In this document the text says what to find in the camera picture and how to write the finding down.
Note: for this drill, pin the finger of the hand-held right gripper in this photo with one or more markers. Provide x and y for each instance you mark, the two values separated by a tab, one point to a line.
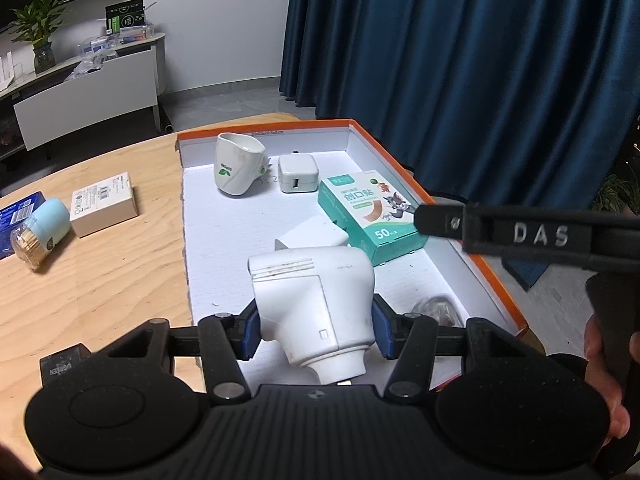
440	220

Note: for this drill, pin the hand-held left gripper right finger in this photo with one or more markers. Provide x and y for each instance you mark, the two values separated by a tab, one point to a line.
382	330

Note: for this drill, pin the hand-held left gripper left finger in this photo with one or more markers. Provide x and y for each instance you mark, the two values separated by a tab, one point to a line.
250	332

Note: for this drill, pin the clear plastic bag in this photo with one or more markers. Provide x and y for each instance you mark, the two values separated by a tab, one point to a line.
435	310

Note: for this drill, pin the green bandage box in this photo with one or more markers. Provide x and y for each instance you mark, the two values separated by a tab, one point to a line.
370	220

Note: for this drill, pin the orange white cardboard box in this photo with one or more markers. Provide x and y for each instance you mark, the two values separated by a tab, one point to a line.
225	240

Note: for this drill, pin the white wall charger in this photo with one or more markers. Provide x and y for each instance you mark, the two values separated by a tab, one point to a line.
312	232

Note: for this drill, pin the white cube charger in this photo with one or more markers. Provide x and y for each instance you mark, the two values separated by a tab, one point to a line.
297	172

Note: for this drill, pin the white green-leaf plug adapter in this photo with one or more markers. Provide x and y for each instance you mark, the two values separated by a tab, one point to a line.
235	170

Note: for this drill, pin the small white box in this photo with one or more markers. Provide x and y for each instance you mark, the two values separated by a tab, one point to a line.
102	205

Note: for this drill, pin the black wall charger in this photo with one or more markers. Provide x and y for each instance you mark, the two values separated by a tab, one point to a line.
57	367

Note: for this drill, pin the light blue toothpick jar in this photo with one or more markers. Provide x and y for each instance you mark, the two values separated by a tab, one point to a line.
47	225

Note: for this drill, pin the blue box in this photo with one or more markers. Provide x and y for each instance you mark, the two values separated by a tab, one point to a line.
12	220

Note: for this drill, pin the person's right hand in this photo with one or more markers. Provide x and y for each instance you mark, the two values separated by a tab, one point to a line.
597	360

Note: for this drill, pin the green plant by curtain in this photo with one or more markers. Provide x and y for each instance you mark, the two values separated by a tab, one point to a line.
617	192

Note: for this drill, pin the blue curtain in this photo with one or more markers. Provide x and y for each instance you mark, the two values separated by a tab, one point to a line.
450	60

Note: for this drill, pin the black rolled mat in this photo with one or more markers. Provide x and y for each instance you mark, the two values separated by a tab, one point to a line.
167	121

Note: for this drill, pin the white television cabinet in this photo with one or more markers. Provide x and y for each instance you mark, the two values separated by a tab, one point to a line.
161	70

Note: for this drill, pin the clear bag of parts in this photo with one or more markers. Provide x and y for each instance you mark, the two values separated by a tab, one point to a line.
90	65

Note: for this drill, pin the clear plastic containers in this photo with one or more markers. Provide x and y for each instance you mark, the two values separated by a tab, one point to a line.
130	36

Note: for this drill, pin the green black box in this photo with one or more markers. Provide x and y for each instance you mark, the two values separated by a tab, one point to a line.
125	17

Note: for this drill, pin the bamboo plant in dark vase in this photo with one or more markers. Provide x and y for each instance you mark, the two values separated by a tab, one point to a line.
44	57

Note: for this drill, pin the white router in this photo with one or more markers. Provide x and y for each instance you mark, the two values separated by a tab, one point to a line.
10	72

